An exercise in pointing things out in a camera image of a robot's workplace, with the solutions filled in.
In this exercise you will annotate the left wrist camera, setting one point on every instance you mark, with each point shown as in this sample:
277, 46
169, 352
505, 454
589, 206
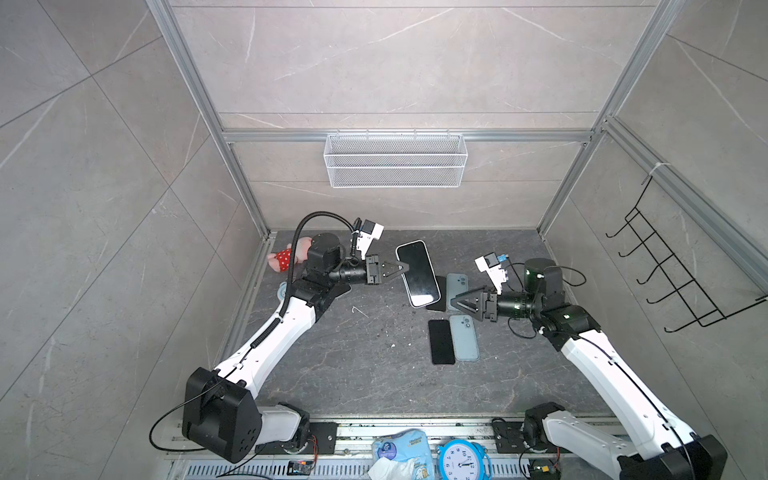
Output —
365, 232

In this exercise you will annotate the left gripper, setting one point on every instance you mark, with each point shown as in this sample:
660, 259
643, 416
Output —
374, 276

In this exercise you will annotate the small cream alarm clock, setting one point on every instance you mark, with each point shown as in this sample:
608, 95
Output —
281, 292

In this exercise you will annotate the black wire hook rack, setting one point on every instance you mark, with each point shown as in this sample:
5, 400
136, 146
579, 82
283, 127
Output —
681, 283

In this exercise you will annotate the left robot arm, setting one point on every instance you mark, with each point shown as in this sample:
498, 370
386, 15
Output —
220, 413

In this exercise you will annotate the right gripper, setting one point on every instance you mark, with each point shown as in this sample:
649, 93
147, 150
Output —
487, 302

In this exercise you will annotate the blue alarm clock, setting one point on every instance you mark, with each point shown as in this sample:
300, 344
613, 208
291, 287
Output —
464, 460

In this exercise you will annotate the pink plush toy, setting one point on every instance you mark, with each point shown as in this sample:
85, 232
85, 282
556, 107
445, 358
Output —
280, 261

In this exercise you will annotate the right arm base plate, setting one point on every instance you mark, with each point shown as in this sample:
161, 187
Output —
514, 436

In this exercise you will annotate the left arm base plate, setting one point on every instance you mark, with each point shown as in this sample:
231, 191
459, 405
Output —
310, 437

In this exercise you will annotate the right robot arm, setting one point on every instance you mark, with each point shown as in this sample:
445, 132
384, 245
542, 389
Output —
659, 445

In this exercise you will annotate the white wire mesh basket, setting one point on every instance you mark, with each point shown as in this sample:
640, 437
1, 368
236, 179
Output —
395, 160

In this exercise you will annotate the blue tissue pack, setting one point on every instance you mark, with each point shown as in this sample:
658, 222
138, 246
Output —
405, 455

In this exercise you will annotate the light case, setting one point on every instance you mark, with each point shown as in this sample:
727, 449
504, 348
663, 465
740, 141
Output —
464, 338
456, 284

